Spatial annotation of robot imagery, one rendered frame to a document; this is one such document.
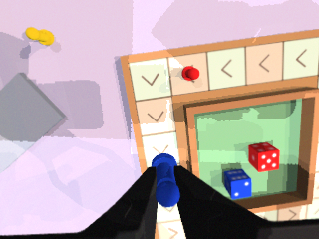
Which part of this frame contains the yellow pawn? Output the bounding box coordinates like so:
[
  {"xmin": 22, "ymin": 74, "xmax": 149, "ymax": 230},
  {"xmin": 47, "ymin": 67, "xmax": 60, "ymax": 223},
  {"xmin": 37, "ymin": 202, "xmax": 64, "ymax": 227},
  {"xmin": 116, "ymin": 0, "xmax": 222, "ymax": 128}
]
[{"xmin": 25, "ymin": 27, "xmax": 54, "ymax": 45}]

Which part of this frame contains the red die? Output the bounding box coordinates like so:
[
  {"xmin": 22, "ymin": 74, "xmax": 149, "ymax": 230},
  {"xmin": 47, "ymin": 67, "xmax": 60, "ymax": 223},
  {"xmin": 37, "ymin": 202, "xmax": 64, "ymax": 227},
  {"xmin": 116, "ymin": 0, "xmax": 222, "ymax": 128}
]
[{"xmin": 248, "ymin": 142, "xmax": 280, "ymax": 172}]

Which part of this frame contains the orange board border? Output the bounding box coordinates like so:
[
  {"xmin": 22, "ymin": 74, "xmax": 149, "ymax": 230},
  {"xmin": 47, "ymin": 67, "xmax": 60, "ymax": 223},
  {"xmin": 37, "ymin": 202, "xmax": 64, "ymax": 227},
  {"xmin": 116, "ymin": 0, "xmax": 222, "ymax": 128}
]
[{"xmin": 120, "ymin": 29, "xmax": 319, "ymax": 174}]

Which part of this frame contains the blue game pawn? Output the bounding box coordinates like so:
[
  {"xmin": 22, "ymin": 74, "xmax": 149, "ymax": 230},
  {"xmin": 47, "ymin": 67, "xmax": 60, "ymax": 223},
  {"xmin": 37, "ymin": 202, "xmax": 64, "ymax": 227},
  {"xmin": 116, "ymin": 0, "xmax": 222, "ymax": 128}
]
[{"xmin": 151, "ymin": 153, "xmax": 180, "ymax": 208}]

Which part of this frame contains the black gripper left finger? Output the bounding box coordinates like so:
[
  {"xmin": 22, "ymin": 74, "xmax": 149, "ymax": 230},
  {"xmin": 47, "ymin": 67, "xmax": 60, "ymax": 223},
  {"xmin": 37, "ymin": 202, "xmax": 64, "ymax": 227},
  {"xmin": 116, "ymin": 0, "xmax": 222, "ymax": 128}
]
[{"xmin": 0, "ymin": 166, "xmax": 158, "ymax": 239}]

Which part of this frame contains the blue die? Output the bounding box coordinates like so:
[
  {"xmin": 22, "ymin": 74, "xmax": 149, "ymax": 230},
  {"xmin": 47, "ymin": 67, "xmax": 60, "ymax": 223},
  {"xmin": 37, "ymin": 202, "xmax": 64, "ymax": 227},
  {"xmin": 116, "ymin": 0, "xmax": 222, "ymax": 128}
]
[{"xmin": 224, "ymin": 169, "xmax": 251, "ymax": 199}]

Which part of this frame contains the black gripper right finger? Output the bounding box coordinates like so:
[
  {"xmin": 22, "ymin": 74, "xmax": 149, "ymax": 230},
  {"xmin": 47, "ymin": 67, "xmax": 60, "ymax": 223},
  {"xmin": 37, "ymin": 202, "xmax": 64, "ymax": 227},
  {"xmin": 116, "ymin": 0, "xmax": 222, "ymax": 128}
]
[{"xmin": 174, "ymin": 165, "xmax": 319, "ymax": 239}]

